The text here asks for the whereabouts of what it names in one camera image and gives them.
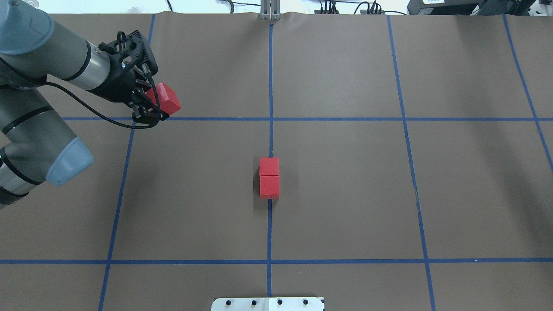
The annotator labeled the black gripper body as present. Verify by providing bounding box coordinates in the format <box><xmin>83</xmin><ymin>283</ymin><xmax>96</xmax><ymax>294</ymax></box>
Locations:
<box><xmin>89</xmin><ymin>30</ymin><xmax>161</xmax><ymax>113</ymax></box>

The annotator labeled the red block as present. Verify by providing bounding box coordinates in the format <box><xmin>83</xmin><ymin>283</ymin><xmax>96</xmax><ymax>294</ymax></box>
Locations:
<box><xmin>259</xmin><ymin>175</ymin><xmax>280</xmax><ymax>200</ymax></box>
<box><xmin>156</xmin><ymin>83</ymin><xmax>181</xmax><ymax>116</ymax></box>
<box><xmin>258</xmin><ymin>157</ymin><xmax>279</xmax><ymax>176</ymax></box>

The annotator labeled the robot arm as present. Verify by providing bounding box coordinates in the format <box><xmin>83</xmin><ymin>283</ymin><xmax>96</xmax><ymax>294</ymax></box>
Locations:
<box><xmin>0</xmin><ymin>0</ymin><xmax>181</xmax><ymax>207</ymax></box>

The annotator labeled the white pillar base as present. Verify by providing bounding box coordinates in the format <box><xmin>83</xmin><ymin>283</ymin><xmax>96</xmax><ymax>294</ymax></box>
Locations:
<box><xmin>211</xmin><ymin>297</ymin><xmax>325</xmax><ymax>311</ymax></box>

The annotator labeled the black box with label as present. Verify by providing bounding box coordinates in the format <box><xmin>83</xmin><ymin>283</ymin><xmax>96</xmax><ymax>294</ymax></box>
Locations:
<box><xmin>407</xmin><ymin>0</ymin><xmax>480</xmax><ymax>16</ymax></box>

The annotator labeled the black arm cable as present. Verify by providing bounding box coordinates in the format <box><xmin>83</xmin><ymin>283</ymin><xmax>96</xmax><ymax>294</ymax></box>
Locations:
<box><xmin>0</xmin><ymin>32</ymin><xmax>162</xmax><ymax>129</ymax></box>

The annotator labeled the aluminium frame post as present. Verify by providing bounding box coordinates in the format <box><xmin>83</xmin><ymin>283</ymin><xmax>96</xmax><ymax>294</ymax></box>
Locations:
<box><xmin>259</xmin><ymin>0</ymin><xmax>282</xmax><ymax>21</ymax></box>

